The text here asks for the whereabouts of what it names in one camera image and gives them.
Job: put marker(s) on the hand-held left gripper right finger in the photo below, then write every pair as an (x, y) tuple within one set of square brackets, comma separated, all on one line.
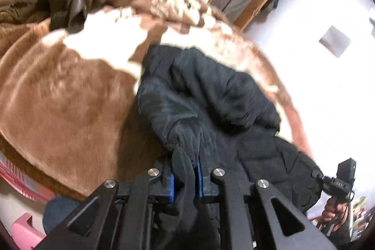
[(200, 181)]

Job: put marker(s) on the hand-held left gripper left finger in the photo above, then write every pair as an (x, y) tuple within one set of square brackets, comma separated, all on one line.
[(171, 186)]

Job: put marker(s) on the black puffer jacket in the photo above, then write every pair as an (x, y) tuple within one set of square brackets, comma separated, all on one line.
[(211, 97)]

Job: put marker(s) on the person's right forearm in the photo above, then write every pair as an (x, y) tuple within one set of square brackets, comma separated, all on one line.
[(342, 235)]

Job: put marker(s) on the person's right hand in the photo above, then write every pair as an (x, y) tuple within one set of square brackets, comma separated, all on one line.
[(337, 213)]

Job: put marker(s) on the colourful blurred items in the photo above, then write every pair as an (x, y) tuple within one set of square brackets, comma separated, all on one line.
[(359, 214)]

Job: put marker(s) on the person's leg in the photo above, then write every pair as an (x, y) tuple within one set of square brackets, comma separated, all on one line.
[(61, 214)]

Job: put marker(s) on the brown and cream printed blanket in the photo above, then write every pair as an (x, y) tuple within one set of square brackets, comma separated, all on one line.
[(58, 97)]

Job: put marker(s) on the striped bed sheet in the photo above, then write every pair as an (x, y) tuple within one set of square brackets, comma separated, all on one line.
[(20, 176)]

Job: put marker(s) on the pink plastic stool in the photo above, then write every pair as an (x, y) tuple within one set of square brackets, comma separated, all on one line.
[(25, 228)]

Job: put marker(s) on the hanging bags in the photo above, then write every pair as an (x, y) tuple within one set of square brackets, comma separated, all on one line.
[(272, 2)]

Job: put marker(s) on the grey wall panel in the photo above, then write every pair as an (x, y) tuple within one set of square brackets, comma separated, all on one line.
[(335, 40)]

